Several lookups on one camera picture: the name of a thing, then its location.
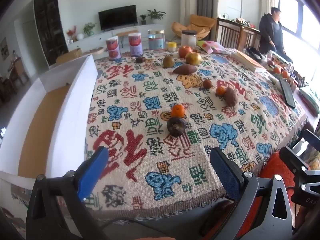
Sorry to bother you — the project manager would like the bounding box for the colourful snack bag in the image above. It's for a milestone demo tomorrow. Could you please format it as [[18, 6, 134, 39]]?
[[196, 40, 227, 54]]

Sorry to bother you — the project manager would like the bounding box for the red apple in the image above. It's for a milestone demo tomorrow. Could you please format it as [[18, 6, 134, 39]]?
[[178, 45, 193, 58]]

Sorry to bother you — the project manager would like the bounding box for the wooden slatted chair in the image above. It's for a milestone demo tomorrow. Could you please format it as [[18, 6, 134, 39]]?
[[215, 17, 262, 53]]

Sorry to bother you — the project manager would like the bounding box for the white jar with black lid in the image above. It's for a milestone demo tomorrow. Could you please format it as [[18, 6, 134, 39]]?
[[181, 30, 197, 48]]

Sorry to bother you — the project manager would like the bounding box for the white television cabinet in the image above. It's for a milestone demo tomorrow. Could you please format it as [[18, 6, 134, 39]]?
[[67, 24, 164, 53]]

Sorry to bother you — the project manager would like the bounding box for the dark purple mangosteen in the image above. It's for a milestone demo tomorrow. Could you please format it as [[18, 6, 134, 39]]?
[[167, 117, 187, 137]]

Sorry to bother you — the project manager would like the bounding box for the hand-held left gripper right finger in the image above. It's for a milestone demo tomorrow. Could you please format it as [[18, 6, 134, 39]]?
[[200, 146, 293, 240]]

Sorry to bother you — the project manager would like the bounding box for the printed woven tablecloth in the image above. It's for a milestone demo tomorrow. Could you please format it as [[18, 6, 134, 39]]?
[[84, 44, 309, 220]]

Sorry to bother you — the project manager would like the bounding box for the potted plant in green pot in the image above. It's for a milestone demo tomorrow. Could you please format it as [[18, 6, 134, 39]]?
[[83, 22, 97, 36]]

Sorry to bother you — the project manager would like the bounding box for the glass jar with blue label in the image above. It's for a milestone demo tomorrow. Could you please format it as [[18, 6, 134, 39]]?
[[147, 29, 166, 51]]

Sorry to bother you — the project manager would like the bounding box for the dark display cabinet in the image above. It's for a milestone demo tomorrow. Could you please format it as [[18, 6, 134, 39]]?
[[33, 0, 69, 67]]

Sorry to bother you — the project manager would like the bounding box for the black television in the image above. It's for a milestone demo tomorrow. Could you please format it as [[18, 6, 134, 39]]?
[[98, 5, 138, 32]]

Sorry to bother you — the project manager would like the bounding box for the yellow pear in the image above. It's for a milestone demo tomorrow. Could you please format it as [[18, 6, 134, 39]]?
[[185, 52, 202, 65]]

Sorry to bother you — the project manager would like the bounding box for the brown cardboard carton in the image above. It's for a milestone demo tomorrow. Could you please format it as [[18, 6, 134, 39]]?
[[55, 48, 83, 64]]

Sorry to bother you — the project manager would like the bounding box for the white standing air conditioner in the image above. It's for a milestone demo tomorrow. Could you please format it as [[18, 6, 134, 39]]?
[[180, 0, 198, 34]]

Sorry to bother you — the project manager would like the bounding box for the dark cloth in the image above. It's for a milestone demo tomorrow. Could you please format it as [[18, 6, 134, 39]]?
[[244, 47, 263, 60]]

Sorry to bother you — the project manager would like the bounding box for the framed wall picture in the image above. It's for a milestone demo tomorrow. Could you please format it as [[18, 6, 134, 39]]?
[[0, 37, 10, 60]]

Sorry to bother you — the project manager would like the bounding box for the orange lounge chair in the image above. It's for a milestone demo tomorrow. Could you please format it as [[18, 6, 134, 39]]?
[[171, 14, 217, 41]]

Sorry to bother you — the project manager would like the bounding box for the orange red knitted cloth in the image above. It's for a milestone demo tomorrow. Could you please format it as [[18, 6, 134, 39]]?
[[257, 151, 300, 200]]

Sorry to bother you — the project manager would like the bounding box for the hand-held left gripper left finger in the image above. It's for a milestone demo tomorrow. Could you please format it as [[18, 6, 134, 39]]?
[[26, 146, 110, 240]]

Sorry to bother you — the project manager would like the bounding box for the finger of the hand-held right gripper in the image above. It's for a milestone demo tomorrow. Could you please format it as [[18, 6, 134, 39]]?
[[299, 129, 320, 153], [279, 146, 320, 207]]

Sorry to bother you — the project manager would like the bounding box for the slender purple sweet potato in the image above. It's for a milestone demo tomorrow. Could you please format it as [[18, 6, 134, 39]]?
[[173, 64, 198, 75]]

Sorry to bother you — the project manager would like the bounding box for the large leafy potted plant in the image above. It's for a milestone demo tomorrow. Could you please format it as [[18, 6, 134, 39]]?
[[146, 9, 166, 22]]

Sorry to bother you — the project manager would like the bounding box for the paperback book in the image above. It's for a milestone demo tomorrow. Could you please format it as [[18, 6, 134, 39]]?
[[230, 50, 267, 72]]

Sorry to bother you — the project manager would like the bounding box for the wooden bench with hairpin legs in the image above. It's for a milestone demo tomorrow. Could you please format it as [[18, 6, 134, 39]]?
[[115, 30, 139, 48]]

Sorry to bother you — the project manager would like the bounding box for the grey curtain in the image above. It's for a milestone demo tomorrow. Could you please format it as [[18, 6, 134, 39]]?
[[197, 0, 219, 30]]

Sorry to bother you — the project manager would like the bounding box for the round wooden board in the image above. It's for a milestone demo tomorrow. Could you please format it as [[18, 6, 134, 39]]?
[[82, 47, 105, 55]]

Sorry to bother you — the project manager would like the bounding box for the pink purple tin can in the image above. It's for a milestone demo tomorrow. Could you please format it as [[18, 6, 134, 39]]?
[[106, 36, 122, 60], [128, 33, 143, 57]]

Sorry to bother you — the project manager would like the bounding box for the plump purple sweet potato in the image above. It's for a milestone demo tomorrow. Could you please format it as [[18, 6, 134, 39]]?
[[224, 87, 238, 107]]

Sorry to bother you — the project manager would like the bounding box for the red flower bouquet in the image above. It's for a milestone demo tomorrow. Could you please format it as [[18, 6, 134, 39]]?
[[66, 26, 77, 43]]

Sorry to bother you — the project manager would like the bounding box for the white cardboard box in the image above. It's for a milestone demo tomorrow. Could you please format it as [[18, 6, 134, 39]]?
[[0, 54, 98, 180]]

